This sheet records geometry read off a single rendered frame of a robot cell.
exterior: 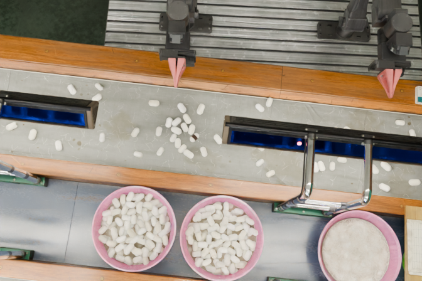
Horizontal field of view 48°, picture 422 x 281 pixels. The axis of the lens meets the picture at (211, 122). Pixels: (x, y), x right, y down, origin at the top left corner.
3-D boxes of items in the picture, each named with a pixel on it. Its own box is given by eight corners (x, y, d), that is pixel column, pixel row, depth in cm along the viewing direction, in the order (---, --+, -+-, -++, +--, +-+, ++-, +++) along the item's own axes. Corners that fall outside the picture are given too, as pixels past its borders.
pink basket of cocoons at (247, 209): (172, 209, 161) (171, 207, 152) (247, 189, 163) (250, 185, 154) (191, 289, 154) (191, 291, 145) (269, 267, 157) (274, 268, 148)
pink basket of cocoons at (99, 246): (104, 185, 162) (98, 181, 153) (181, 193, 162) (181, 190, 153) (91, 265, 155) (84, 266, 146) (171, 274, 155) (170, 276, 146)
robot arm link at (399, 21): (420, 32, 126) (417, -8, 129) (388, 31, 126) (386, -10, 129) (402, 49, 137) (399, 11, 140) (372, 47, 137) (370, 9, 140)
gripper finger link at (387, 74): (412, 95, 129) (411, 63, 131) (387, 93, 129) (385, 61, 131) (402, 101, 135) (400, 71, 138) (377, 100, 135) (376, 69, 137)
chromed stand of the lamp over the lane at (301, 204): (275, 157, 166) (303, 125, 123) (331, 164, 166) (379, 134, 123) (271, 212, 162) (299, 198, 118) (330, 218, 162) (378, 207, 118)
